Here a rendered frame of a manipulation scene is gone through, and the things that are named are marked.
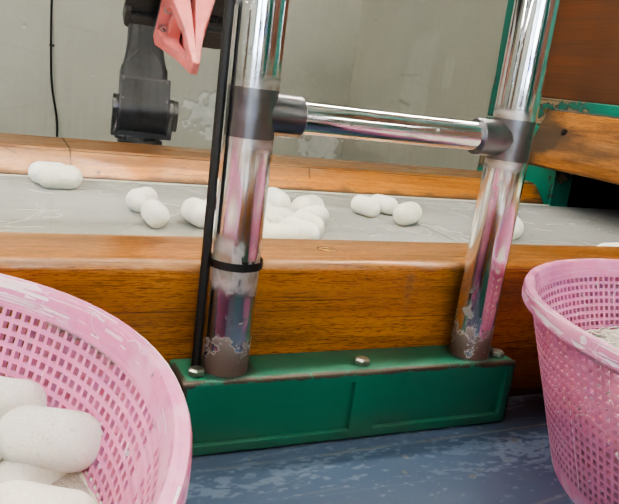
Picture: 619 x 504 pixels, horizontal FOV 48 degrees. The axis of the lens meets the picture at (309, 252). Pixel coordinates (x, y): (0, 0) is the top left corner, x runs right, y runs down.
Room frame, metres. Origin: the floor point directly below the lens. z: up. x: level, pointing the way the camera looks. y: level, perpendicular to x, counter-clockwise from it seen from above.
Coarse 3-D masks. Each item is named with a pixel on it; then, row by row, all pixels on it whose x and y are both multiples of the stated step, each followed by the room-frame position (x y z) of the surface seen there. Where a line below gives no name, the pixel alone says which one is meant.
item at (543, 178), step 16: (480, 160) 1.03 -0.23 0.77; (528, 176) 0.93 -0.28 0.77; (544, 176) 0.91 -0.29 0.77; (560, 176) 0.90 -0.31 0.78; (576, 176) 0.93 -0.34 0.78; (544, 192) 0.90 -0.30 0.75; (560, 192) 0.90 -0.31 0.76; (576, 192) 0.93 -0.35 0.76; (592, 192) 0.94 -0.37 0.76; (608, 192) 0.95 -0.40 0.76; (560, 208) 0.88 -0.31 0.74; (576, 208) 0.90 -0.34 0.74; (592, 208) 0.92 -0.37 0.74; (608, 208) 0.96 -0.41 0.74
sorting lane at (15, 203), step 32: (0, 192) 0.54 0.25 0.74; (32, 192) 0.55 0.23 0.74; (64, 192) 0.57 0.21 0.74; (96, 192) 0.59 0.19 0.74; (160, 192) 0.63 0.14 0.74; (192, 192) 0.65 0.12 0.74; (288, 192) 0.72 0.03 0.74; (320, 192) 0.74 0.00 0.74; (0, 224) 0.44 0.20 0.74; (32, 224) 0.45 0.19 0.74; (64, 224) 0.46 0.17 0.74; (96, 224) 0.47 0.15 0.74; (128, 224) 0.49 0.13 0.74; (192, 224) 0.51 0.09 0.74; (352, 224) 0.59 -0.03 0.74; (384, 224) 0.61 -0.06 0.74; (416, 224) 0.63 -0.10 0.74; (448, 224) 0.66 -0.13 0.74; (544, 224) 0.73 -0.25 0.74; (576, 224) 0.76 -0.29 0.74; (608, 224) 0.79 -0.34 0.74
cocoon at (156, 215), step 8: (152, 200) 0.49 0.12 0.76; (144, 208) 0.49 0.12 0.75; (152, 208) 0.48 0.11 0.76; (160, 208) 0.48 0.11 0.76; (144, 216) 0.48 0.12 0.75; (152, 216) 0.48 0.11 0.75; (160, 216) 0.48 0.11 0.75; (168, 216) 0.48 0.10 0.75; (152, 224) 0.48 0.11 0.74; (160, 224) 0.48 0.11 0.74
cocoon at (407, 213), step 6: (402, 204) 0.62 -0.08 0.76; (408, 204) 0.62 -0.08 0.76; (414, 204) 0.63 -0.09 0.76; (396, 210) 0.61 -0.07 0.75; (402, 210) 0.61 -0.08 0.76; (408, 210) 0.61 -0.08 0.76; (414, 210) 0.62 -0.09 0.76; (420, 210) 0.63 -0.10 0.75; (396, 216) 0.61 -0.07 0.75; (402, 216) 0.61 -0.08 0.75; (408, 216) 0.61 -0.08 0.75; (414, 216) 0.61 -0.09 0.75; (420, 216) 0.63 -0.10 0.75; (396, 222) 0.62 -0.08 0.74; (402, 222) 0.61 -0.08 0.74; (408, 222) 0.61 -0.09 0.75; (414, 222) 0.62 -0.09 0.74
